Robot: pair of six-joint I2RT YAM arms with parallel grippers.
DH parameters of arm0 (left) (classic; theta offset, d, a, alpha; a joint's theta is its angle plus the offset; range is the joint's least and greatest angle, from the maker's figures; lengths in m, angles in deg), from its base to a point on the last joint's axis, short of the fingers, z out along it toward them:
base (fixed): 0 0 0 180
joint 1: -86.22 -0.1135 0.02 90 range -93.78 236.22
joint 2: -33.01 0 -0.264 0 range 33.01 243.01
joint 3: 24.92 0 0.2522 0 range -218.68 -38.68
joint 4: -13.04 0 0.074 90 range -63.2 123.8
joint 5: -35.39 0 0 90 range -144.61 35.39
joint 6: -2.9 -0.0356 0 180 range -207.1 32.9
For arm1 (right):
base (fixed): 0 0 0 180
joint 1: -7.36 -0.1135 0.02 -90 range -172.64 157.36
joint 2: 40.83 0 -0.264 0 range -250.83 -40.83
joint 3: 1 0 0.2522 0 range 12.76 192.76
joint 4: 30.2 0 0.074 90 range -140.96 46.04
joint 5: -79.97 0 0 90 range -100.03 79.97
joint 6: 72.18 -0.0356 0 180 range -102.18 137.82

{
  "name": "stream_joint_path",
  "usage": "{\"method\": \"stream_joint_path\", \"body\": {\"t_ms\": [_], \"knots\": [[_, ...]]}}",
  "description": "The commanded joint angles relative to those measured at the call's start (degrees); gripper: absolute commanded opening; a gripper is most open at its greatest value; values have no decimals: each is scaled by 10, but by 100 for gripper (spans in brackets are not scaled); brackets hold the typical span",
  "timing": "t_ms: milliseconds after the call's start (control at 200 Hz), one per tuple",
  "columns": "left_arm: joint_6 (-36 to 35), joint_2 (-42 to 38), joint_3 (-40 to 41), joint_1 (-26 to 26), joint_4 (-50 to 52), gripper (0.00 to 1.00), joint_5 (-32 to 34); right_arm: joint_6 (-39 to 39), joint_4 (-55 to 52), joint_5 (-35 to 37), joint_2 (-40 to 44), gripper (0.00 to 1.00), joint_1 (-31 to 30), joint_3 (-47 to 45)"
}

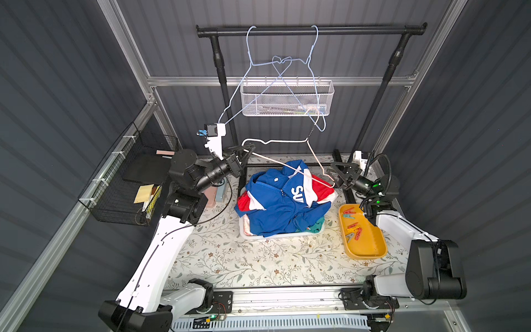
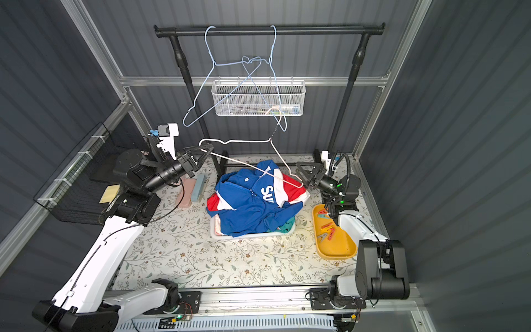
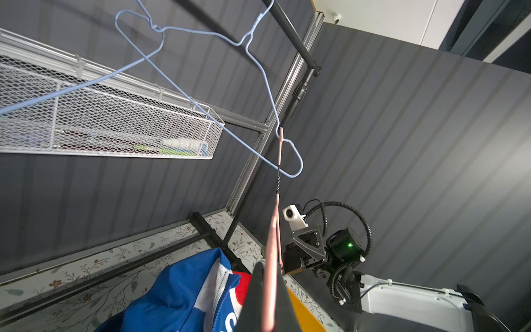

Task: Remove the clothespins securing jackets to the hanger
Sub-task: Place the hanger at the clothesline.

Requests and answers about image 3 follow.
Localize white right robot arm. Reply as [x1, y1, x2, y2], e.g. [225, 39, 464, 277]
[282, 201, 508, 331]

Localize silver mesh wall basket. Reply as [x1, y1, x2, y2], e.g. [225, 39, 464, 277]
[0, 53, 225, 160]

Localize floral table mat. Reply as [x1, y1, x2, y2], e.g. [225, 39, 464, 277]
[0, 209, 345, 332]

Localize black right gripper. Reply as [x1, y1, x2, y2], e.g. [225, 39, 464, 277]
[283, 226, 330, 275]

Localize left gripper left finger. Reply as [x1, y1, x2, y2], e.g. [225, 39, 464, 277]
[235, 262, 264, 332]

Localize pink wire hanger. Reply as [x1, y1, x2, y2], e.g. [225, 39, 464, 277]
[260, 127, 283, 331]

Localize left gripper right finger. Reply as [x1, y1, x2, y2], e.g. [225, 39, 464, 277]
[275, 273, 302, 332]

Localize blue hanger with green jacket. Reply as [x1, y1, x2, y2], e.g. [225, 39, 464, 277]
[127, 1, 313, 177]

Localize black clothes rack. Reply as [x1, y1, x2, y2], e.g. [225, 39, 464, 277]
[1, 1, 322, 328]

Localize red white blue jacket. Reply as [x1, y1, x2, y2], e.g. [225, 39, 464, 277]
[98, 248, 252, 331]

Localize yellow plastic tray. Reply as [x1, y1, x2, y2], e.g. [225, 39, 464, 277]
[288, 289, 326, 332]

